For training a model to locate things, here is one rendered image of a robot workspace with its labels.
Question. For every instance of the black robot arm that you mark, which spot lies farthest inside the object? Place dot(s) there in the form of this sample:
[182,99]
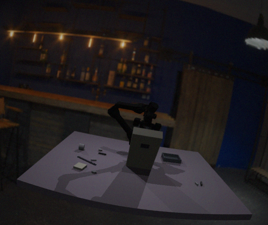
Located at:
[148,110]

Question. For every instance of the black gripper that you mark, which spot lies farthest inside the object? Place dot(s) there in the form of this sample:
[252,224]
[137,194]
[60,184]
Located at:
[146,122]

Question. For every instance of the beige service panel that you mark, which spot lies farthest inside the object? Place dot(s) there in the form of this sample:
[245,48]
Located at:
[144,147]

